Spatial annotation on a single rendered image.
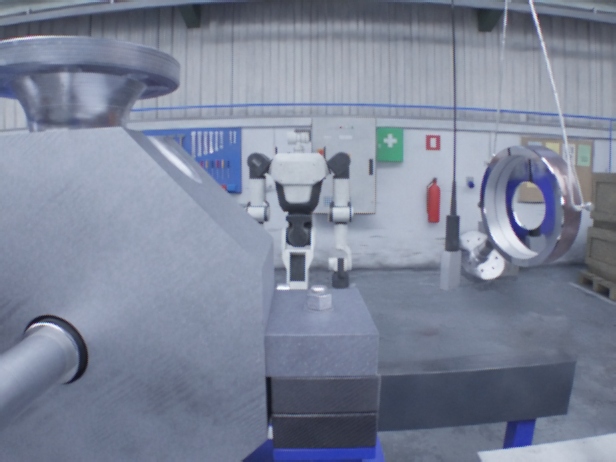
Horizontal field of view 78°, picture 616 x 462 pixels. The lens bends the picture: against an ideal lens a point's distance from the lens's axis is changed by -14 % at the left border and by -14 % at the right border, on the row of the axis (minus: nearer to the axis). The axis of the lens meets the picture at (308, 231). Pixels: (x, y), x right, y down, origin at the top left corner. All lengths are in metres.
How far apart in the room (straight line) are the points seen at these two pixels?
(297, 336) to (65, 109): 0.36
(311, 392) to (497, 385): 0.60
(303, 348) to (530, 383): 0.69
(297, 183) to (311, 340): 1.77
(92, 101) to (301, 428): 0.43
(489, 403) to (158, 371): 0.74
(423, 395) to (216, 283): 0.63
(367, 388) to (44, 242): 0.38
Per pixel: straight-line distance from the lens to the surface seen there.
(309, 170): 2.20
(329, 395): 0.49
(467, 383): 0.99
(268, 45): 6.00
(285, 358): 0.47
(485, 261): 1.61
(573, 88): 6.96
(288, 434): 0.52
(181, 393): 0.50
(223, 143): 5.76
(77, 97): 0.52
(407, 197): 5.82
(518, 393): 1.05
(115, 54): 0.48
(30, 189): 0.51
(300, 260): 2.27
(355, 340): 0.47
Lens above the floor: 1.28
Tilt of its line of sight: 8 degrees down
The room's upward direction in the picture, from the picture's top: straight up
